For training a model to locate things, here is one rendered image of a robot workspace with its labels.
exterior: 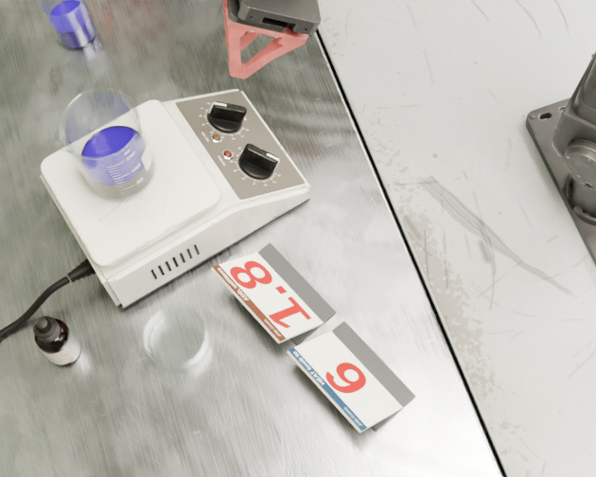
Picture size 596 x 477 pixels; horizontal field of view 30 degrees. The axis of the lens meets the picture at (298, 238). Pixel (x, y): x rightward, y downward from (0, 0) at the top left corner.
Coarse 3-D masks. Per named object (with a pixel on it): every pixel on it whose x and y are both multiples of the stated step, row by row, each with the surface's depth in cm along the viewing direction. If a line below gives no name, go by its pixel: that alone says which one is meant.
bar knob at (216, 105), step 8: (216, 104) 96; (224, 104) 97; (232, 104) 97; (208, 112) 97; (216, 112) 97; (224, 112) 97; (232, 112) 97; (240, 112) 97; (208, 120) 97; (216, 120) 97; (224, 120) 98; (232, 120) 98; (240, 120) 98; (216, 128) 97; (224, 128) 97; (232, 128) 97
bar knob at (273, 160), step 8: (248, 144) 95; (248, 152) 95; (256, 152) 94; (264, 152) 95; (240, 160) 95; (248, 160) 95; (256, 160) 95; (264, 160) 95; (272, 160) 95; (248, 168) 95; (256, 168) 95; (264, 168) 95; (272, 168) 95; (256, 176) 95; (264, 176) 95
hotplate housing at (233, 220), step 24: (192, 144) 95; (216, 168) 94; (288, 192) 96; (216, 216) 92; (240, 216) 94; (264, 216) 96; (168, 240) 91; (192, 240) 92; (216, 240) 95; (120, 264) 91; (144, 264) 91; (168, 264) 93; (192, 264) 96; (120, 288) 92; (144, 288) 94
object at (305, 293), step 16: (256, 256) 97; (272, 256) 97; (272, 272) 96; (288, 272) 96; (288, 288) 95; (304, 288) 96; (304, 304) 95; (320, 304) 95; (320, 320) 94; (272, 336) 90; (288, 336) 91; (304, 336) 94
